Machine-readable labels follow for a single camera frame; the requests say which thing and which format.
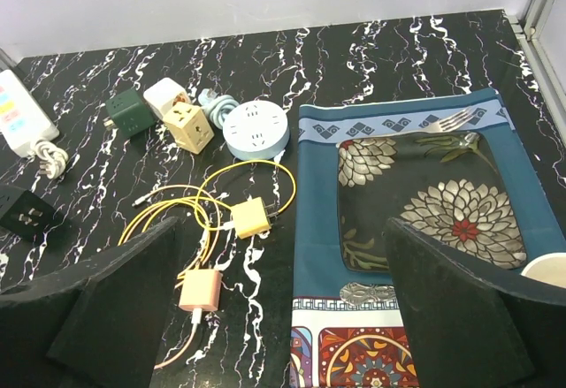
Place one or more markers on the beige travel adapter cube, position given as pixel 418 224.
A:
pixel 189 127

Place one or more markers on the dark floral square plate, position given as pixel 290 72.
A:
pixel 447 186

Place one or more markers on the white paper cup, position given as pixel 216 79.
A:
pixel 549 269

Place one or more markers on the silver fork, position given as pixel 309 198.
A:
pixel 451 123

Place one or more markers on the white cube socket adapter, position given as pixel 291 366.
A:
pixel 163 95

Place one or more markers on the round light blue socket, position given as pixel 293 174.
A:
pixel 256 130

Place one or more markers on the black cube socket adapter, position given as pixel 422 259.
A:
pixel 24 214

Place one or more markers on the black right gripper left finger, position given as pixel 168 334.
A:
pixel 97 323

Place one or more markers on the yellow USB charger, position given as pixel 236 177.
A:
pixel 252 217

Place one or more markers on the aluminium frame post right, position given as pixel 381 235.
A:
pixel 529 32

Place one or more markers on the green cube socket adapter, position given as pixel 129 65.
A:
pixel 129 113

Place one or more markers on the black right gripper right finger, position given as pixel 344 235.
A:
pixel 470 323

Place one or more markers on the white multicolour power strip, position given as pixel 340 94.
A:
pixel 23 121

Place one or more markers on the pink USB charger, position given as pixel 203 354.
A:
pixel 200 290

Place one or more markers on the blue patterned placemat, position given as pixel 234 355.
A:
pixel 336 344

